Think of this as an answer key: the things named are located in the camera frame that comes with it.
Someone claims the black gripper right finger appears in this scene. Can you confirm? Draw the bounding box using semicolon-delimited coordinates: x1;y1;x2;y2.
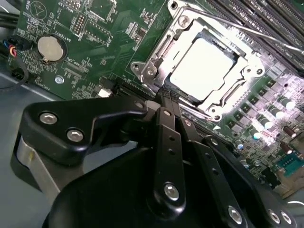
170;92;297;228

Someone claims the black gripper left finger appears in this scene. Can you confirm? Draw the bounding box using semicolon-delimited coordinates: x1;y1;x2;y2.
10;86;188;216

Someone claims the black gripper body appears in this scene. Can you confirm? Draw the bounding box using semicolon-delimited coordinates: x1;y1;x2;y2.
41;146;223;228

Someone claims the silver CPU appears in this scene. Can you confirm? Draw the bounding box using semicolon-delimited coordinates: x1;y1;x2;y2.
170;38;235;100

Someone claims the metal socket cover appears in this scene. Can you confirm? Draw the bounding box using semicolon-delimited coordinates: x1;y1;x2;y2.
147;14;266;119

